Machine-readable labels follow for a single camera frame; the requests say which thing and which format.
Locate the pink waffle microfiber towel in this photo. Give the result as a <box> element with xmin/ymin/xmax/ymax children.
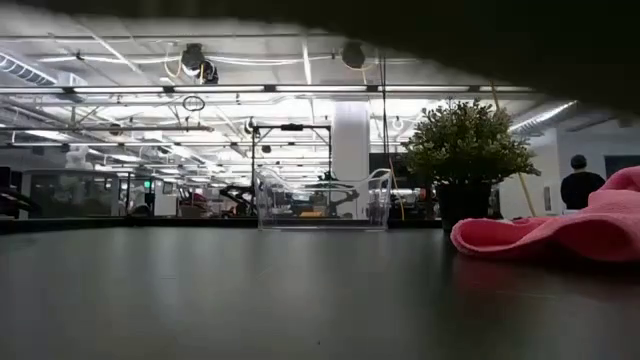
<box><xmin>449</xmin><ymin>166</ymin><xmax>640</xmax><ymax>264</ymax></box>

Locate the white round column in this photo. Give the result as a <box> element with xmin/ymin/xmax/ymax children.
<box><xmin>332</xmin><ymin>102</ymin><xmax>371</xmax><ymax>182</ymax></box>

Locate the black monitor screen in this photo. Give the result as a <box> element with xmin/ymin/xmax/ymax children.
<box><xmin>369</xmin><ymin>152</ymin><xmax>416</xmax><ymax>189</ymax></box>

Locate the clear plastic bin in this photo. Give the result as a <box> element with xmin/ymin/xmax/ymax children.
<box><xmin>255</xmin><ymin>167</ymin><xmax>393</xmax><ymax>232</ymax></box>

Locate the green potted plant black pot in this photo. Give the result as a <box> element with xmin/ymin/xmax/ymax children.
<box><xmin>401</xmin><ymin>98</ymin><xmax>542</xmax><ymax>234</ymax></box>

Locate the white figure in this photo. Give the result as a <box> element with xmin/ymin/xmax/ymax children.
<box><xmin>64</xmin><ymin>144</ymin><xmax>95</xmax><ymax>171</ymax></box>

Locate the person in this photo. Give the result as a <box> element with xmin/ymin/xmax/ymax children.
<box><xmin>559</xmin><ymin>154</ymin><xmax>607</xmax><ymax>211</ymax></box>

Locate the black metal frame rig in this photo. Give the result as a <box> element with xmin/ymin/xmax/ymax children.
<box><xmin>251</xmin><ymin>123</ymin><xmax>333</xmax><ymax>217</ymax></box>

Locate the black ceiling cable reel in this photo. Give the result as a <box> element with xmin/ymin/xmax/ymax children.
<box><xmin>340</xmin><ymin>42</ymin><xmax>367</xmax><ymax>70</ymax></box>
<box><xmin>179</xmin><ymin>43</ymin><xmax>220</xmax><ymax>85</ymax></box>

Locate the black cable loop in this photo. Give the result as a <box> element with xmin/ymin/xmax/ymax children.
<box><xmin>181</xmin><ymin>94</ymin><xmax>207</xmax><ymax>113</ymax></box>

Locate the silver air duct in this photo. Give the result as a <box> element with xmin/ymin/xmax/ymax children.
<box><xmin>0</xmin><ymin>52</ymin><xmax>59</xmax><ymax>87</ymax></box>
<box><xmin>508</xmin><ymin>99</ymin><xmax>579</xmax><ymax>137</ymax></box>

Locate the glass-walled enclosure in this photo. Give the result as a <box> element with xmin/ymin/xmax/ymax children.
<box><xmin>20</xmin><ymin>168</ymin><xmax>122</xmax><ymax>219</ymax></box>

